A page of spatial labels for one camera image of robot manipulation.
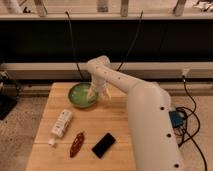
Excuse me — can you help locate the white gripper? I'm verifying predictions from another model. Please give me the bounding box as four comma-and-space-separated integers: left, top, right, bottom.
87, 75, 111, 101

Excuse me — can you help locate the green ceramic bowl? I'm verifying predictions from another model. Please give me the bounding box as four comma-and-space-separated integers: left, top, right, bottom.
68, 82, 98, 108

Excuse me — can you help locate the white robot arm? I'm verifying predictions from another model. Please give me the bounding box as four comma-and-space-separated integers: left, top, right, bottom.
86, 56, 184, 171

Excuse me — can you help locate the black smartphone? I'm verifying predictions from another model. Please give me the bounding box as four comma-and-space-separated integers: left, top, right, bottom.
92, 133, 116, 159

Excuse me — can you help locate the white tube bottle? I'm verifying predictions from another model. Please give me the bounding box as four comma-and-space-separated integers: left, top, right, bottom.
48, 109, 73, 146

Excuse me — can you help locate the red brown chili pepper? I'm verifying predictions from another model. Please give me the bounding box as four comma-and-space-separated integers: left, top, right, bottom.
70, 132, 85, 158

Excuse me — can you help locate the blue box on floor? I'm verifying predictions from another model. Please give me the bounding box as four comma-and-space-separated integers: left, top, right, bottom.
169, 111, 184, 128

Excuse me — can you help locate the black object at left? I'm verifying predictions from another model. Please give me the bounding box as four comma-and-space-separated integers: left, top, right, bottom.
0, 71, 20, 120

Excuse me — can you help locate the left black cable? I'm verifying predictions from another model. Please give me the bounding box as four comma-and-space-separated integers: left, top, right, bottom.
64, 10, 86, 82

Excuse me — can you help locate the right black cable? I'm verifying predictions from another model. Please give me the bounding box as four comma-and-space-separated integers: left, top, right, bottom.
116, 10, 144, 72

